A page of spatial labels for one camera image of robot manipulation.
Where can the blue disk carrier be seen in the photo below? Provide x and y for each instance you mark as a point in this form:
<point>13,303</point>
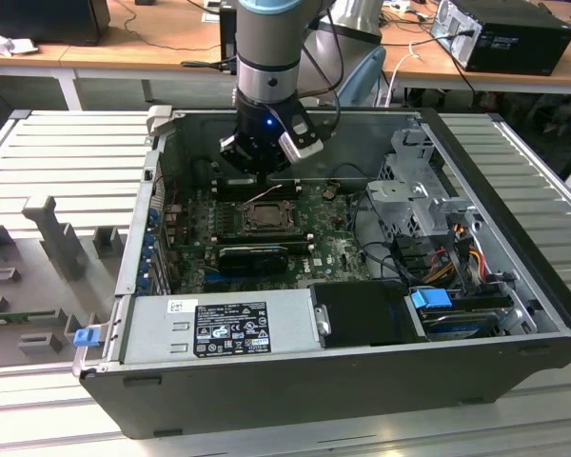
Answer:
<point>430,302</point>

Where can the crumpled white paper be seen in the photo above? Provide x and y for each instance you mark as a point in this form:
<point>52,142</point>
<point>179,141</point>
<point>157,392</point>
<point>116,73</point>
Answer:
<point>9,45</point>

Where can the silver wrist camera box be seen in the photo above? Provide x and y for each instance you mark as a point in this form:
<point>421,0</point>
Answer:
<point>304,143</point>

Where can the grey parts rack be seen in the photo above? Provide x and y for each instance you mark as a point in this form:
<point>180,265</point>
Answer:
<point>90,304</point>

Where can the grey power supply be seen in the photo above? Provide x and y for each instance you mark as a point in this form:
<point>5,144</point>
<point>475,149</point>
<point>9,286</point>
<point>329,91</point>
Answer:
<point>147,333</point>

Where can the pale blue teach pendant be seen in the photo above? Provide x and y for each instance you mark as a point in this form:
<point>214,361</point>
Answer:
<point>368,76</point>

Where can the wooden desk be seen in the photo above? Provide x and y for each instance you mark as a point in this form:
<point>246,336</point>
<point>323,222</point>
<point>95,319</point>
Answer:
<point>147,43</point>
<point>423,71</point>

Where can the small black box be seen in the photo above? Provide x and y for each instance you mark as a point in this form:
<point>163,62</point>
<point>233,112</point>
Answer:
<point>227,33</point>

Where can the large black box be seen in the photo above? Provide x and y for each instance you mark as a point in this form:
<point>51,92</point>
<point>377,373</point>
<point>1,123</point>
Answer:
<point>43,19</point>

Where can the hard disk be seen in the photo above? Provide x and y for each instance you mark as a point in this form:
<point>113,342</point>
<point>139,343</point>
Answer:
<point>457,328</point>

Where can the grey metal drive cage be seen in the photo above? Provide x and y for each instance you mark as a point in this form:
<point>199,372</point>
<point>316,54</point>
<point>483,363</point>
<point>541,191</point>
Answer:
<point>392,192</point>

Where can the metal locking lever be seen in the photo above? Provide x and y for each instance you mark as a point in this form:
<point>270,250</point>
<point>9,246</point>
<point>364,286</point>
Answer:
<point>266,192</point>

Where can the black PC case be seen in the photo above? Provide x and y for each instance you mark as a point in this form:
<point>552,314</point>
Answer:
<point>266,395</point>

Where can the graphics card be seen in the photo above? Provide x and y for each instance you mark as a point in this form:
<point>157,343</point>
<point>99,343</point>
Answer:
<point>252,259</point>

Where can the black plastic shroud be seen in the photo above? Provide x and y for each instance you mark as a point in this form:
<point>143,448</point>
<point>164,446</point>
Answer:
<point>361,314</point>

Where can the green RAM stick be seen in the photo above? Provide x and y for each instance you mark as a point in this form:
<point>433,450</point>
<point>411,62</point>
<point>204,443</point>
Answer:
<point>19,315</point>

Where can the CPU socket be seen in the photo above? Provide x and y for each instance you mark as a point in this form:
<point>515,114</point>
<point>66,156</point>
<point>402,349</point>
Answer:
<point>243,227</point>

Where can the grey case latch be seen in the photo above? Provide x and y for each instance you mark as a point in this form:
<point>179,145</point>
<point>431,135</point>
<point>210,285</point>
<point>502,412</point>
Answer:
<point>161,121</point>

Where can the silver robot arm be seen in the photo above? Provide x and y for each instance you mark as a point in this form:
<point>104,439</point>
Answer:
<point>266,47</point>

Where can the green motherboard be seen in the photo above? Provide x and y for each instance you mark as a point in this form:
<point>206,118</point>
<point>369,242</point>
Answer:
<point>333,247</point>

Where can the blue plastic latch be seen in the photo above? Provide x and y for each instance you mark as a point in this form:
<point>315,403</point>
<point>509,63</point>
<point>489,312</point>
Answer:
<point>85,338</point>

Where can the black PC tower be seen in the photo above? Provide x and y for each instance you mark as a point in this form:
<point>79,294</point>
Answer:
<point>518,43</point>

